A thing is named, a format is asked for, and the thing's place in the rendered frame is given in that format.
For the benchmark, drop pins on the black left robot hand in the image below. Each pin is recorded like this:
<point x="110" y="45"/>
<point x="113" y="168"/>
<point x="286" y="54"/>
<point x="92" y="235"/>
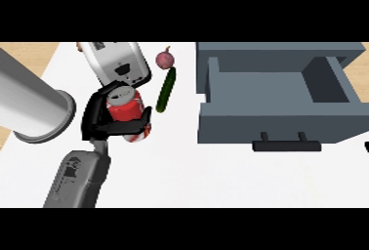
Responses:
<point x="94" y="120"/>

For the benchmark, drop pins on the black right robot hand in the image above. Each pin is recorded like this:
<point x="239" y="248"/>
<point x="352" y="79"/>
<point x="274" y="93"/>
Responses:
<point x="367" y="147"/>

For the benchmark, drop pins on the red can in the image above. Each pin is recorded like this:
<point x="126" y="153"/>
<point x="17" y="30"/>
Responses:
<point x="126" y="109"/>

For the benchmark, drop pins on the grey drawer front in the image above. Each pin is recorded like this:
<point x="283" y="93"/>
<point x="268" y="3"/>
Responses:
<point x="284" y="120"/>

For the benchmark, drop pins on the grey open drawer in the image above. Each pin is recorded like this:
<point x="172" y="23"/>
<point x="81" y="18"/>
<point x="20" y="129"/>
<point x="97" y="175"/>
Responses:
<point x="259" y="88"/>

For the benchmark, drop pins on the large grey cylinder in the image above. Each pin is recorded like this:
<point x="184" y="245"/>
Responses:
<point x="29" y="104"/>

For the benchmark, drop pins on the green cucumber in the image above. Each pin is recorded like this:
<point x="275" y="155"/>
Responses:
<point x="166" y="91"/>

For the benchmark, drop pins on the pale grey rounded block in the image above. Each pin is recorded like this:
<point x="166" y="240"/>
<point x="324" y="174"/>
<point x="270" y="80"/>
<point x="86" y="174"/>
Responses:
<point x="116" y="58"/>

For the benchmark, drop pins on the red onion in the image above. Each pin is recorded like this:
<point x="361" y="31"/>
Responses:
<point x="165" y="60"/>

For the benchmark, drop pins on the grey cabinet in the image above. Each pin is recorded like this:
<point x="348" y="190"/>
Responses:
<point x="270" y="49"/>

